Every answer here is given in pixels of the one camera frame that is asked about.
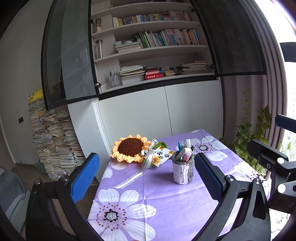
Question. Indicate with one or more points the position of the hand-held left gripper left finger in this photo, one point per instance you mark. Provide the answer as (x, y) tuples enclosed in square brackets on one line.
[(85, 176)]

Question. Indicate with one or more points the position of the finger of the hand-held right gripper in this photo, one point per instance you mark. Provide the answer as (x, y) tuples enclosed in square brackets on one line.
[(266, 150), (285, 122)]

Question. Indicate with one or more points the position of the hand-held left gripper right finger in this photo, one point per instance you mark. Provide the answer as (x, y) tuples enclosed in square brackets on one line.
[(208, 178)]

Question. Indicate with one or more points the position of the grey dotted fabric pen holder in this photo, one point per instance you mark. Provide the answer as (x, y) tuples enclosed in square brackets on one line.
[(182, 172)]

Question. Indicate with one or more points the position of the pens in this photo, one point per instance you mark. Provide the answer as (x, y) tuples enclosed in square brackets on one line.
[(188, 143)]

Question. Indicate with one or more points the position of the green potted plant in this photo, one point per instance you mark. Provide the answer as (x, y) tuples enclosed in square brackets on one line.
[(252, 136)]

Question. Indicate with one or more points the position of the pink curtain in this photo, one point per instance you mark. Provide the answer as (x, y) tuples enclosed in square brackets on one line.
[(254, 97)]

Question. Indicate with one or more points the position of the pile of paper booklets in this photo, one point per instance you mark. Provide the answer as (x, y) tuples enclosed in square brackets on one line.
[(55, 143)]

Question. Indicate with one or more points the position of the green floor cushion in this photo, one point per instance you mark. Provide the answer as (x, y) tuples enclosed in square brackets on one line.
[(39, 166)]

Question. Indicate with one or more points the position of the sunflower print card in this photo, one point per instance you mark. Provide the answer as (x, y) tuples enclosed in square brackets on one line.
[(163, 158)]

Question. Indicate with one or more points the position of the purple floral tablecloth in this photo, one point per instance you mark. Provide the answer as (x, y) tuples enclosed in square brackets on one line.
[(161, 204)]

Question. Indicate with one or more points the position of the crochet sunflower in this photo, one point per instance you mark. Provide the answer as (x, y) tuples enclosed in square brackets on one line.
[(130, 147)]

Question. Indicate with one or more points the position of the dark screen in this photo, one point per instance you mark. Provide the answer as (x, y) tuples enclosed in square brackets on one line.
[(289, 52)]

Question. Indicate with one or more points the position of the white bookcase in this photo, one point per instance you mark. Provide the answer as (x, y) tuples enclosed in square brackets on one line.
[(129, 115)]

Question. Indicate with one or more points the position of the grey bed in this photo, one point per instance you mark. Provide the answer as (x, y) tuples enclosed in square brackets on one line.
[(11, 192)]

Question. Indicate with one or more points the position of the yellow plush toy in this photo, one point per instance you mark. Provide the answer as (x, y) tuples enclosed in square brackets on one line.
[(36, 96)]

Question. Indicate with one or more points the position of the white desk organizer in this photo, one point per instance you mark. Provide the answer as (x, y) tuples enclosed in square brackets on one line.
[(114, 80)]

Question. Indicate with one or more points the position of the dark glass cabinet door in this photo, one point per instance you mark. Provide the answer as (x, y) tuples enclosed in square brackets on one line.
[(231, 34), (76, 46)]

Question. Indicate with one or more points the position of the stack of magazines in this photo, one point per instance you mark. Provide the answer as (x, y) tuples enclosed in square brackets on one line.
[(192, 68)]

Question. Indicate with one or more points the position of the stack of grey booklets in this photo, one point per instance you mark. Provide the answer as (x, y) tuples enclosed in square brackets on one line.
[(132, 74)]

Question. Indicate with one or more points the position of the small stack of books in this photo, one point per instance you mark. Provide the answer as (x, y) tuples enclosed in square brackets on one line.
[(170, 71)]

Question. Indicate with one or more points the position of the stack of red books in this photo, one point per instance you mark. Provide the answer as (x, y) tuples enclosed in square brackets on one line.
[(154, 74)]

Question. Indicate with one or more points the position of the clear glass jar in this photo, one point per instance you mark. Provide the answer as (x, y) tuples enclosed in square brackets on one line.
[(98, 49)]

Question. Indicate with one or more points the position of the stack of white books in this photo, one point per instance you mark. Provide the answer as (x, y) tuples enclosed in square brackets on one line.
[(128, 47)]

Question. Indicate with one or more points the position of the row of colourful books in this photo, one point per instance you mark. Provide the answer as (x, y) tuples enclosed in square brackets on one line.
[(150, 19), (168, 38)]

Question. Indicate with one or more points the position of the patterned glass jar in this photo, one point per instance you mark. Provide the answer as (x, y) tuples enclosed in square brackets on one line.
[(98, 25)]

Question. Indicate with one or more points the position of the black wall switch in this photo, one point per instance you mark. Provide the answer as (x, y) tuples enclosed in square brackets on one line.
[(20, 119)]

